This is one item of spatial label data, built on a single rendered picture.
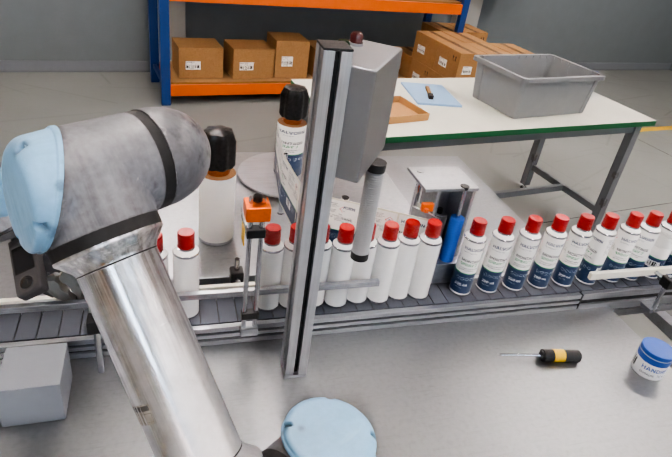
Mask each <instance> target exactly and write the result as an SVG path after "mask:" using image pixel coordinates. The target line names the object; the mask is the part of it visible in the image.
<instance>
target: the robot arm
mask: <svg viewBox="0 0 672 457"><path fill-rule="evenodd" d="M210 161H211V148H210V144H209V140H208V138H207V135H206V133H205V132H204V130H203V129H202V127H201V126H200V125H199V124H198V123H197V122H196V121H195V120H194V119H193V118H191V117H190V116H188V115H187V114H185V113H183V112H181V111H178V110H175V109H171V108H166V107H145V108H139V109H134V110H131V111H127V112H121V113H118V114H113V115H108V116H103V117H99V118H94V119H89V120H84V121H79V122H75V123H70V124H65V125H60V126H56V125H50V126H48V127H46V128H45V129H43V130H39V131H35V132H31V133H27V134H23V135H20V136H17V137H15V138H14V139H12V140H11V141H10V142H9V143H8V145H7V146H6V148H5V150H4V153H3V157H2V161H1V162H0V242H4V241H7V240H9V239H10V240H11V242H9V243H8V246H9V252H10V258H11V264H12V270H13V276H14V282H15V288H16V294H17V297H18V298H19V299H22V300H24V301H27V300H30V299H32V298H34V297H36V296H38V295H40V294H45V295H47V296H49V297H52V298H53V297H54V298H57V299H59V300H76V299H85V300H86V302H87V304H88V307H89V309H90V311H91V313H92V316H93V318H94V320H95V322H96V325H97V327H98V329H99V332H100V334H101V336H102V338H103V341H104V343H105V345H106V347H107V350H108V352H109V354H110V357H111V359H112V361H113V363H114V366H115V368H116V370H117V372H118V375H119V377H120V379H121V382H122V384H123V386H124V388H125V391H126V393H127V395H128V397H129V400H130V402H131V404H132V407H133V409H134V411H135V414H136V416H137V418H138V420H139V423H140V425H141V427H142V429H143V431H144V434H145V436H146V438H147V441H148V443H149V445H150V447H151V450H152V452H153V454H154V456H155V457H376V448H377V442H376V436H375V433H374V430H373V428H372V426H371V424H370V422H369V421H368V420H367V418H366V417H365V416H364V415H363V414H362V413H361V412H360V411H359V410H357V409H356V408H355V407H353V406H352V405H350V404H348V403H346V402H343V401H341V400H338V399H327V398H325V397H316V398H310V399H307V400H304V401H302V402H300V403H298V404H297V405H295V406H294V407H293V408H292V409H291V410H290V411H289V413H288V414H287V416H286V418H285V420H284V421H283V423H282V426H281V436H280V437H279V438H278V439H277V440H276V441H275V442H273V443H272V444H271V445H270V446H268V447H267V448H266V449H265V450H263V451H262V452H261V450H260V448H259V447H257V446H255V445H252V444H248V443H245V442H242V441H241V439H240V437H239V434H238V432H237V430H236V428H235V425H234V423H233V421H232V418H231V416H230V414H229V411H228V409H227V407H226V404H225V402H224V400H223V398H222V395H221V393H220V391H219V388H218V386H217V384H216V381H215V379H214V377H213V374H212V372H211V370H210V368H209V365H208V363H207V361H206V358H205V356H204V354H203V351H202V349H201V347H200V344H199V342H198V340H197V338H196V335H195V333H194V331H193V328H192V326H191V324H190V321H189V319H188V317H187V314H186V312H185V310H184V308H183V305H182V303H181V301H180V298H179V296H178V294H177V291H176V289H175V287H174V284H173V282H172V280H171V278H170V275H169V273H168V271H167V268H166V266H165V264H164V261H163V259H162V257H161V254H160V252H159V250H158V248H157V239H158V236H159V234H160V232H161V229H162V227H163V222H162V220H161V218H160V215H159V213H158V210H160V209H162V208H165V207H168V206H170V205H172V204H175V203H178V202H179V201H181V200H183V199H185V198H186V197H187V196H189V195H190V194H191V193H193V192H194V191H195V190H196V189H197V188H198V187H199V186H200V185H201V183H202V182H203V180H204V178H205V177H206V175H207V173H208V170H209V167H210ZM54 272H58V273H60V272H61V273H60V274H59V275H58V276H55V275H54V274H53V273H54ZM68 286H69V287H70V289H71V291H70V289H69V288H68ZM73 293H74V294H73Z"/></svg>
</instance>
